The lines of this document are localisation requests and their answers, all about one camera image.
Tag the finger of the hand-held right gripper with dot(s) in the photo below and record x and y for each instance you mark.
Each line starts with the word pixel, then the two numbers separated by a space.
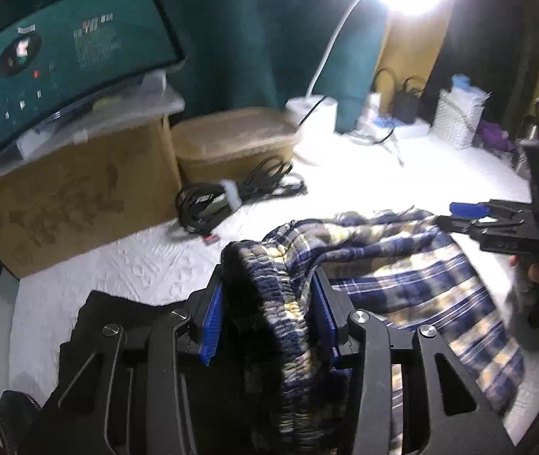
pixel 501 237
pixel 466 209

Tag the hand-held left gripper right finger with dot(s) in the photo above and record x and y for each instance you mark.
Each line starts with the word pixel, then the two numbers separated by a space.
pixel 327 322

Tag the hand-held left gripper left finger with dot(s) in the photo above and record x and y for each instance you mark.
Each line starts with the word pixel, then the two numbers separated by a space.
pixel 212 317

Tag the plaid pants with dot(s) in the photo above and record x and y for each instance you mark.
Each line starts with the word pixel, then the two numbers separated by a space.
pixel 392 256

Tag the purple object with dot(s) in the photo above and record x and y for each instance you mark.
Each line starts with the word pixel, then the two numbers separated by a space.
pixel 494 135

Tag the steel tumbler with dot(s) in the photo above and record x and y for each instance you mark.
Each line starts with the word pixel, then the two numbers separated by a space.
pixel 530 128

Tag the white woven basket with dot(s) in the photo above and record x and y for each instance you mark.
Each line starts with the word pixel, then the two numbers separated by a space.
pixel 454 125

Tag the white power strip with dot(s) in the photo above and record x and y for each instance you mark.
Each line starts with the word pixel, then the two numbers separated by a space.
pixel 411 129

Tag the black cloth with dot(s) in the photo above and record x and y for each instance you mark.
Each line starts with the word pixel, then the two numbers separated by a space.
pixel 108 310

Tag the black power adapter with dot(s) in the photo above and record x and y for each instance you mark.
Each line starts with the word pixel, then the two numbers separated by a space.
pixel 407 106

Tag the plastic tissue pack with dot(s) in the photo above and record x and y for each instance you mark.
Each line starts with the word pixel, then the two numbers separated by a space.
pixel 466 90

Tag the white charger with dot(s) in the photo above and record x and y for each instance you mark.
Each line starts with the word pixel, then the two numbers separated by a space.
pixel 373 106

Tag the tan lidded container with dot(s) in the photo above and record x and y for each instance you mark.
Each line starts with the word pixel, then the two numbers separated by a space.
pixel 231 147

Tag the white desk lamp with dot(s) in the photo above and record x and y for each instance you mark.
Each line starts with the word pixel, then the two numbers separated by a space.
pixel 317 123

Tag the dark window pane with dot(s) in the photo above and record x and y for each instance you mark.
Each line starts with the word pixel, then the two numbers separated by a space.
pixel 487 33

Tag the cardboard box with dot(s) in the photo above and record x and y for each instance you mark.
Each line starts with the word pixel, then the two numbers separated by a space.
pixel 70 199

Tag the teal curtain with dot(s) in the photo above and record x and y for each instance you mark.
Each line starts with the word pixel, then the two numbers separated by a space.
pixel 250 33

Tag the black tablet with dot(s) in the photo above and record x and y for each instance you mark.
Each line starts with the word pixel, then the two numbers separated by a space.
pixel 84 42

